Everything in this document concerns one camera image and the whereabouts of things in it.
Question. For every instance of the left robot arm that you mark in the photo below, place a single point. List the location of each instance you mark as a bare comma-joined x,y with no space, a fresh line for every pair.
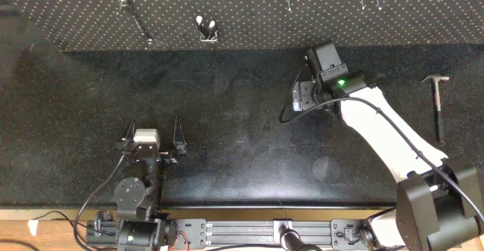
130,198

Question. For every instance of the wrench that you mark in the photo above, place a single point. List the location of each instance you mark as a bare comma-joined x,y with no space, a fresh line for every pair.
138,22

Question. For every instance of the hammer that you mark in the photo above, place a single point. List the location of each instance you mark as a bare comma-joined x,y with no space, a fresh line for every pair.
437,96

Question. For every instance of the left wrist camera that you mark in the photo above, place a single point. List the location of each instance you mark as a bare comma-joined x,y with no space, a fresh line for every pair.
146,137

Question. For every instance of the black pegboard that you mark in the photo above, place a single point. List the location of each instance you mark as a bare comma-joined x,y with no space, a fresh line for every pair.
264,24

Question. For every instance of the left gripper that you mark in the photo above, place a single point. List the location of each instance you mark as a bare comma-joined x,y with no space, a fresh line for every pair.
141,153

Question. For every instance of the black and white pliers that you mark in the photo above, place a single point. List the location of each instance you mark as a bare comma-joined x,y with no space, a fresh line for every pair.
206,30

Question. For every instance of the mounting rail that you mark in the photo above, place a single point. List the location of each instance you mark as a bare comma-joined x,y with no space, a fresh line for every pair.
242,232

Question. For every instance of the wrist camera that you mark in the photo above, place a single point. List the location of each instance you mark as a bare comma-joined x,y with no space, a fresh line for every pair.
302,96
146,137

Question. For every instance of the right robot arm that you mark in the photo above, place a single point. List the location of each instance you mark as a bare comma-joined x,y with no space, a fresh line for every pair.
382,130

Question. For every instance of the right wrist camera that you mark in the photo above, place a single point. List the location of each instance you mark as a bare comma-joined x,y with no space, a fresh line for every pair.
302,96

